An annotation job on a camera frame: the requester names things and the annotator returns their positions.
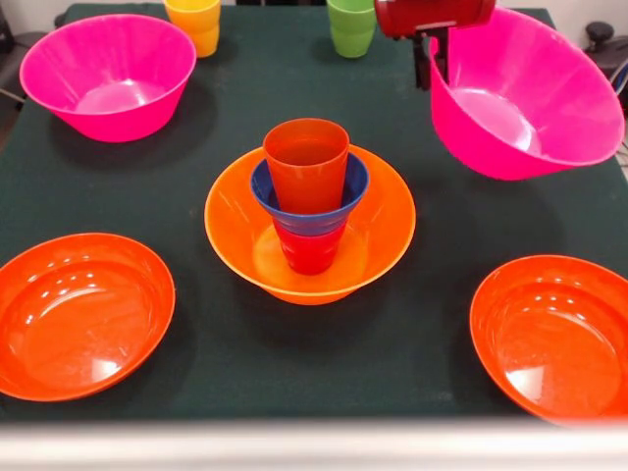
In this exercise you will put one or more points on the red shallow bowl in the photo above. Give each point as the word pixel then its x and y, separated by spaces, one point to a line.
pixel 78 319
pixel 554 343

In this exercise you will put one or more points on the blue small bowl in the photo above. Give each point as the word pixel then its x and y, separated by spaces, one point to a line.
pixel 306 223

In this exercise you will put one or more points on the dark green tablecloth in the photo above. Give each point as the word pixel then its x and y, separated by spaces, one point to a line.
pixel 319 368

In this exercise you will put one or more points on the pink large bowl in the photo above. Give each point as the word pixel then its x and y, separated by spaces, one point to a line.
pixel 539 73
pixel 108 64

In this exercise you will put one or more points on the yellow plastic cup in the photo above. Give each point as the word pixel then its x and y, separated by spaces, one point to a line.
pixel 193 29

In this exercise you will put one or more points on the green plastic cup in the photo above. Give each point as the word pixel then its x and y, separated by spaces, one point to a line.
pixel 350 29

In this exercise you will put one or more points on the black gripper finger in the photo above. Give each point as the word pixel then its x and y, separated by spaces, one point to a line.
pixel 440 54
pixel 421 64

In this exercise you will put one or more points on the crimson plastic cup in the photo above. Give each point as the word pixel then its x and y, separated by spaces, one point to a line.
pixel 309 252

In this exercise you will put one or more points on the black pedestal foot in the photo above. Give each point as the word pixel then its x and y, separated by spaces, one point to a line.
pixel 601 36
pixel 7 34

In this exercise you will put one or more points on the orange large bowl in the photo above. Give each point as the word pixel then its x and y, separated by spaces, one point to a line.
pixel 230 221

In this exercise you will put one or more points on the red-orange plastic cup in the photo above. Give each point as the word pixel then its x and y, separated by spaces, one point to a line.
pixel 306 172

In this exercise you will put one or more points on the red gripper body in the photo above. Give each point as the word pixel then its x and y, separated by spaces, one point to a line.
pixel 432 15

